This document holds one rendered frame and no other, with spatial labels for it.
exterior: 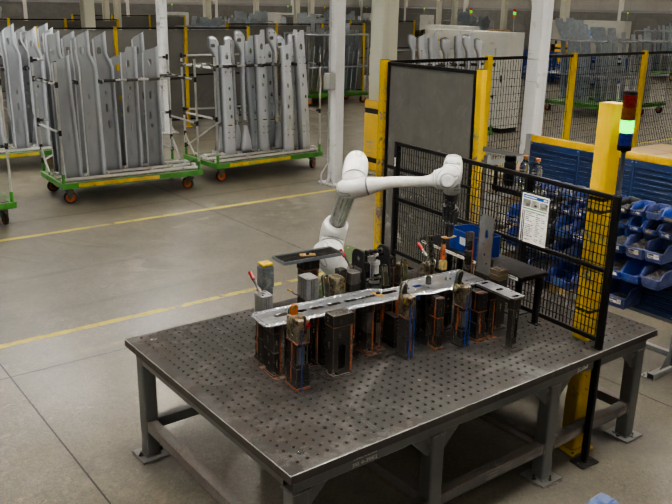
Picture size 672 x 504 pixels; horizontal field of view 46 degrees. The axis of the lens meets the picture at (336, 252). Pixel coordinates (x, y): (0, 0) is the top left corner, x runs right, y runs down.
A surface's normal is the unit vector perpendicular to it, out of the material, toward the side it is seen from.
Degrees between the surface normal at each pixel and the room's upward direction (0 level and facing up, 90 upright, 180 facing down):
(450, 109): 90
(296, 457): 0
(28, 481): 0
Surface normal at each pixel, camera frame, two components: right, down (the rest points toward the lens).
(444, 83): -0.80, 0.14
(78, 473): 0.02, -0.95
